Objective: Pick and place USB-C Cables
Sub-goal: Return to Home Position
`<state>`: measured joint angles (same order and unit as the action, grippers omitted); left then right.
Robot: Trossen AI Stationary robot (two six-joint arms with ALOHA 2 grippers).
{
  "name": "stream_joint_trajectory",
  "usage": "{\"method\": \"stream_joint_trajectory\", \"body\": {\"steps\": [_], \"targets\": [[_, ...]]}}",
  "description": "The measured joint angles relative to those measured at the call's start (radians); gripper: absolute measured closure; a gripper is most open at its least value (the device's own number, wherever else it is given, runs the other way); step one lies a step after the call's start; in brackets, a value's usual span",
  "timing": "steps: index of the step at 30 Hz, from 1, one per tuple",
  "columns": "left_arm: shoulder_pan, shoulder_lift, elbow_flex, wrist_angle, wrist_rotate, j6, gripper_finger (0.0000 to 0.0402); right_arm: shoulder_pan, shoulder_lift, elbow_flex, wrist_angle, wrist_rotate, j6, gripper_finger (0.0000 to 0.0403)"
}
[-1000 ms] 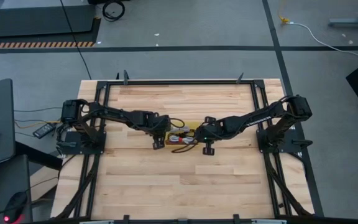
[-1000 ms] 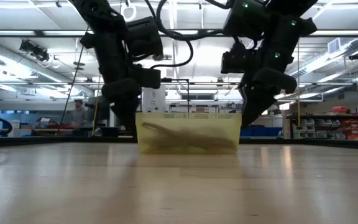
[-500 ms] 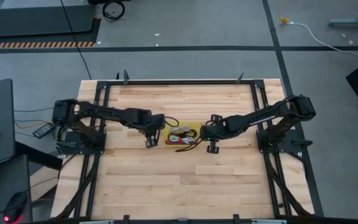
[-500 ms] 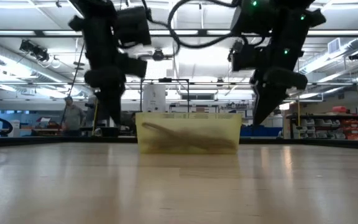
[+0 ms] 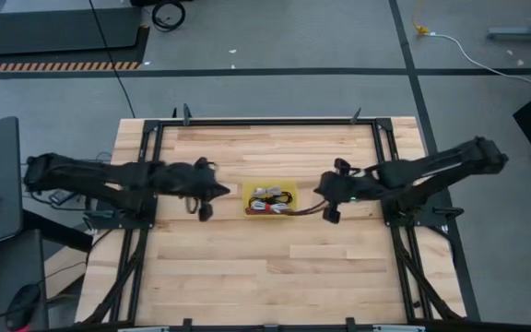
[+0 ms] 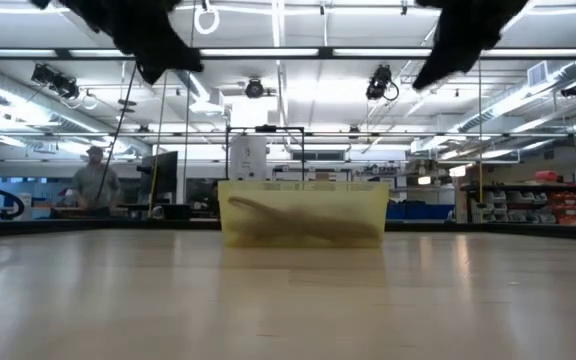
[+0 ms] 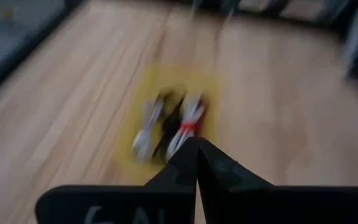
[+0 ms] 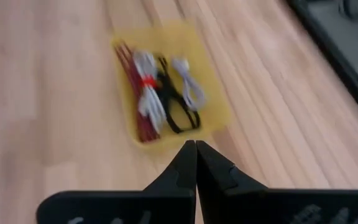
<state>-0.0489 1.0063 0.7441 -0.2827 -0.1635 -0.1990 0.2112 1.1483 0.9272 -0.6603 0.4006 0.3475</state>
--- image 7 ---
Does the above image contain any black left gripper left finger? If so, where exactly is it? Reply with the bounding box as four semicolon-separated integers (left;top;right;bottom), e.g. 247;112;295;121
35;136;198;224

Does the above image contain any white cable bundle red tie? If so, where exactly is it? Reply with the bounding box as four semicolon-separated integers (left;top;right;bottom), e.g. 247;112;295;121
165;92;207;160

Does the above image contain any white USB-C cable bundle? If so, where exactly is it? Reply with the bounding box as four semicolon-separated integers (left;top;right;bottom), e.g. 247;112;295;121
131;98;165;163

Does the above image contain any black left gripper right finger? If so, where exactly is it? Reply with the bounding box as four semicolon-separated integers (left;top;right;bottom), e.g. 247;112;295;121
197;138;358;224

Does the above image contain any black USB-C cable bundle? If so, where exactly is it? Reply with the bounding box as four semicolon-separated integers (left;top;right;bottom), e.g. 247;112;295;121
151;88;186;164

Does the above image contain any yellow translucent plastic bin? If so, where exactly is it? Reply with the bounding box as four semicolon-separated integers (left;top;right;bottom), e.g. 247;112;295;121
113;62;226;184

